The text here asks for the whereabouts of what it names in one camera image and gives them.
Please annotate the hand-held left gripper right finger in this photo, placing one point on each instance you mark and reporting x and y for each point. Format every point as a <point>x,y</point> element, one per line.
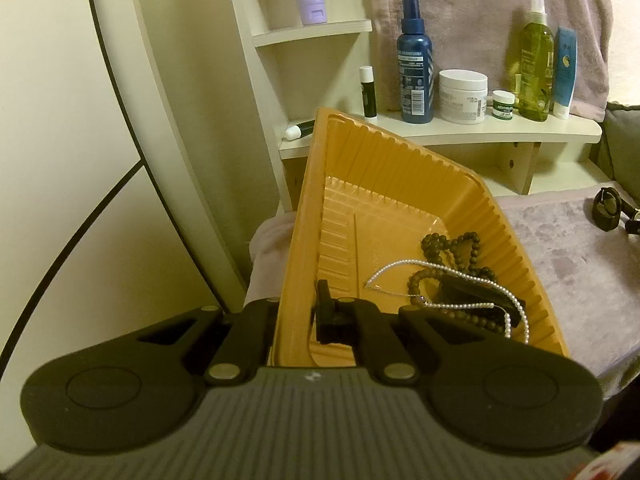
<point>326,312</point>

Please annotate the pink blanket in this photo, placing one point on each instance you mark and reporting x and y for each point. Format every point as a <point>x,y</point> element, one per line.
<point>560,270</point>

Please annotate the grey green cushion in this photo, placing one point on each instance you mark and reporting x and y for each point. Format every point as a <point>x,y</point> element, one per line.
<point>622,135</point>

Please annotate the green oil spray bottle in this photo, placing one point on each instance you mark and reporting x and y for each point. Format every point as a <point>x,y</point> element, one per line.
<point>536,70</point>

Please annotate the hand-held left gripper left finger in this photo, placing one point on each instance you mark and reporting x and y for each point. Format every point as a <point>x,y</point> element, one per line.
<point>250,330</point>

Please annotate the red and white packet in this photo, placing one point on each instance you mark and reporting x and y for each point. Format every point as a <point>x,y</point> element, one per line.
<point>617,465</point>

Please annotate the small pale yellow tube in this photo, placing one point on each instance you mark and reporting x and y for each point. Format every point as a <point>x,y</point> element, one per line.
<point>518,90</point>

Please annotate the blue and white tube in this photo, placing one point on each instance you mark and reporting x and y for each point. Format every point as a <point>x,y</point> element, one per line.
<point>565,75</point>

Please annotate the black tube with white cap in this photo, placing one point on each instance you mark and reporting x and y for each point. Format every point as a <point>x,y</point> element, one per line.
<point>292,133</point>

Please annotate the white wooden shelf unit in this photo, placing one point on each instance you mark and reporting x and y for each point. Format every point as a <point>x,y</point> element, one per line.
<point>450,132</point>

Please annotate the pink hanging towel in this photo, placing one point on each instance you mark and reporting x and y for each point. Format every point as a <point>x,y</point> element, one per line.
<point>475,10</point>

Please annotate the small green label jar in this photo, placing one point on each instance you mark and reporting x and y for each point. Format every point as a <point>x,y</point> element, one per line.
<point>503,107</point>

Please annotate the blue spray bottle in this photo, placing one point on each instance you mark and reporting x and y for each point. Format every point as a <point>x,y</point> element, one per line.
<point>415,70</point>

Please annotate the lip balm stick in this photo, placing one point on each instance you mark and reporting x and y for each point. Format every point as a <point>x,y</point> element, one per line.
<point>367,95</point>

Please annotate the white curved furniture frame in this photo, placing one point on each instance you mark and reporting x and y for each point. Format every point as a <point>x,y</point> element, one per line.
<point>150,110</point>

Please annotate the white cream jar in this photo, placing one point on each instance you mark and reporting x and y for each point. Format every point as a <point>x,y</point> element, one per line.
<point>462,97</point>

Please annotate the yellow plastic tray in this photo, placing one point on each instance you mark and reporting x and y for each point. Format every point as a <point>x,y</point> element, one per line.
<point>380,210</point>

